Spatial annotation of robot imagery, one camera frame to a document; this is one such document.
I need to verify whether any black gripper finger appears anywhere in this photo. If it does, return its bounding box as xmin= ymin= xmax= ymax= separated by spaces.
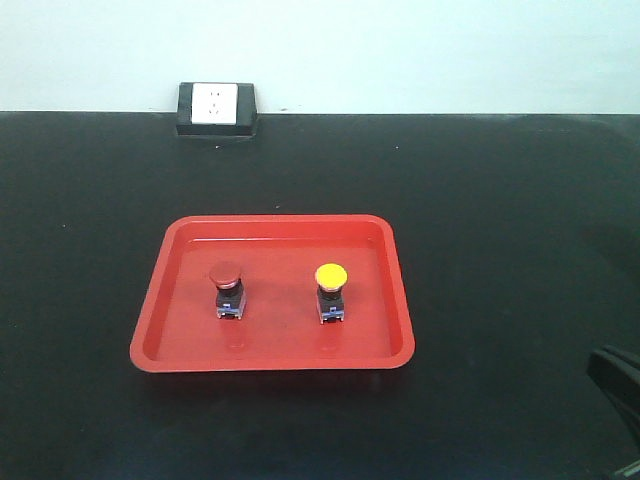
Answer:
xmin=587 ymin=345 xmax=639 ymax=446

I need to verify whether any yellow mushroom push button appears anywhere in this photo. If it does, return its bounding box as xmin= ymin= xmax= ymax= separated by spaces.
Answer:
xmin=314 ymin=263 xmax=348 ymax=324

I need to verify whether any red mushroom push button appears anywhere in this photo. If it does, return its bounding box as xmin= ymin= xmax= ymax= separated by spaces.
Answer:
xmin=209 ymin=261 xmax=246 ymax=320

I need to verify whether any red plastic tray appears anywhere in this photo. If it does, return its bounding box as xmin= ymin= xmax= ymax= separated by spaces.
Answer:
xmin=129 ymin=214 xmax=415 ymax=373

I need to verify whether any black white power socket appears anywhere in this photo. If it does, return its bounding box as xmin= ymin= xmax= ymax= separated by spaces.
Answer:
xmin=176 ymin=82 xmax=258 ymax=137

